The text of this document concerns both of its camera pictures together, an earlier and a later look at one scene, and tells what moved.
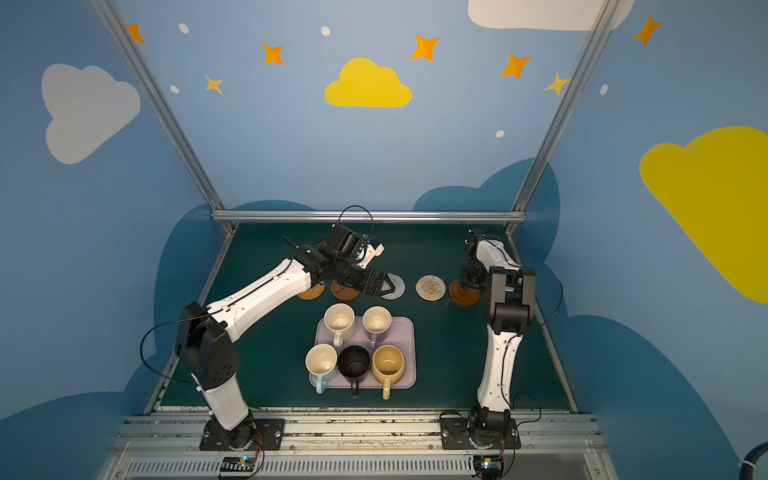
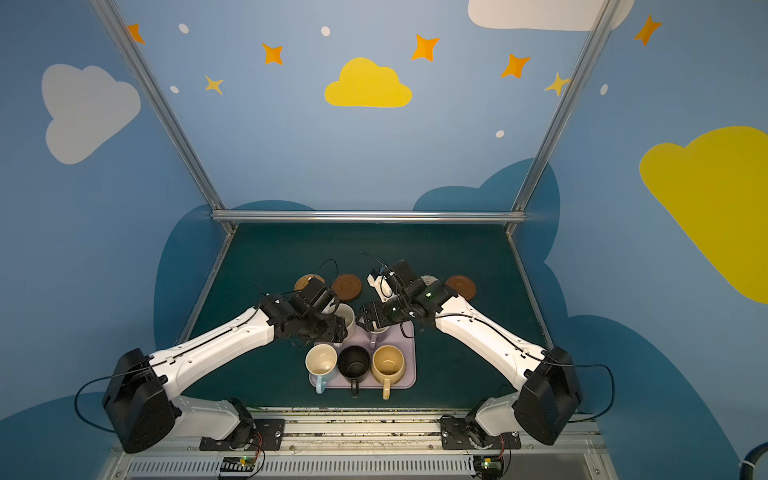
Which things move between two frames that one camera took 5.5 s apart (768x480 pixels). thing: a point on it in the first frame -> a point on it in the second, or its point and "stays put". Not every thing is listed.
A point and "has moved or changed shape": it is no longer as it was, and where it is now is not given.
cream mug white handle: (340, 321) stays put
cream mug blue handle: (321, 361) stays put
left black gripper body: (368, 279) -> (334, 327)
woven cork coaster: (312, 293) has moved or changed shape
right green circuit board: (490, 466) stays put
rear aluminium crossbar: (368, 216) stays put
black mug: (354, 362) stays put
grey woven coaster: (399, 285) has moved or changed shape
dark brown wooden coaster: (344, 293) stays put
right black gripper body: (471, 283) -> (372, 315)
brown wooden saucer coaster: (463, 296) stays put
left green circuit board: (238, 464) stays put
